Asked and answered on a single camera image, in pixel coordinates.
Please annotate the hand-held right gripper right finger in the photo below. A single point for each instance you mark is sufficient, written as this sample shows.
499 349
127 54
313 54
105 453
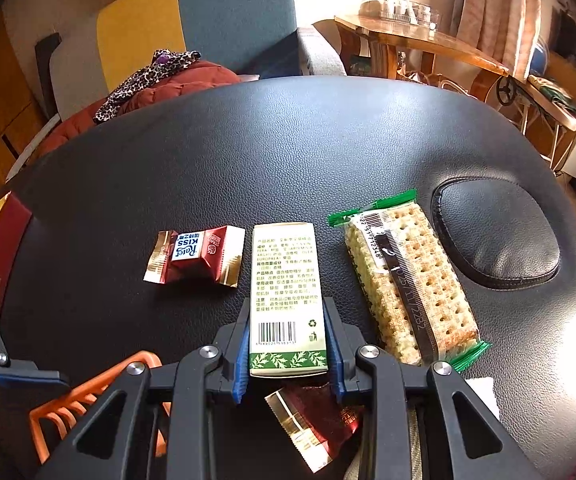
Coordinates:
337 360

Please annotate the white paper napkin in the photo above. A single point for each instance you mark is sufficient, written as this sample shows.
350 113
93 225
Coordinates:
483 395

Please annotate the wooden desk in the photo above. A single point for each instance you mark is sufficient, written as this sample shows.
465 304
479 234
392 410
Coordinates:
563 115

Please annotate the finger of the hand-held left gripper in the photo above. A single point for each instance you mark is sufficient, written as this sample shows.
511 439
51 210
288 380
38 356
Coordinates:
22 379

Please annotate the green cloth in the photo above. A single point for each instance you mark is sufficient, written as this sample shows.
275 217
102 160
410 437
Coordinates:
553 89

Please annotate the black hand wheel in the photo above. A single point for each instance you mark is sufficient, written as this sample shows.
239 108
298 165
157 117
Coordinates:
507 91

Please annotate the white box with green leaf band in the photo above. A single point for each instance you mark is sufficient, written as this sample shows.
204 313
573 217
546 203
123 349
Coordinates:
288 280

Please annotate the leopard print cloth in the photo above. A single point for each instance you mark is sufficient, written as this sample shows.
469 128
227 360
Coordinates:
137 80

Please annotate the red padded jacket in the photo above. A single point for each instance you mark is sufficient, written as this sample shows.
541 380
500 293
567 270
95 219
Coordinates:
177 87

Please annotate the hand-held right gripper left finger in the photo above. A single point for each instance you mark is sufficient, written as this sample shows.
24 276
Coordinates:
240 360

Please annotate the wooden side table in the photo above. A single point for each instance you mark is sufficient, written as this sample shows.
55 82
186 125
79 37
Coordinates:
443 46

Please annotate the cracker packet with green ends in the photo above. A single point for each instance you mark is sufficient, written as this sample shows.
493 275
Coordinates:
408 285

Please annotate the red and gold gift box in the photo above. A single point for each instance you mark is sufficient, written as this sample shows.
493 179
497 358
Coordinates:
5 250

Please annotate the clear tray with glasses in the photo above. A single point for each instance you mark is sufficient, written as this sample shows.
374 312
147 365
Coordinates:
403 12

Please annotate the blue yellow grey armchair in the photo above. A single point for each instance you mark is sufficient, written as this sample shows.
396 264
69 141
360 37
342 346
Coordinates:
227 10

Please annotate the orange plastic basket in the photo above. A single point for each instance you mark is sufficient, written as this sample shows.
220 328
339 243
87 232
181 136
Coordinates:
47 410

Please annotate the red and gold candy wrapper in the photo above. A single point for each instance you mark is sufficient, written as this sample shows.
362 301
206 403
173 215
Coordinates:
318 417
187 260

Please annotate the pink patterned curtain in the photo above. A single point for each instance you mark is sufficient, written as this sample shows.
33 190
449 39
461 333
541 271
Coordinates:
493 10

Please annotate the black leather round pad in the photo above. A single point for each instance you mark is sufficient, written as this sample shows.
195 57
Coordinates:
493 230

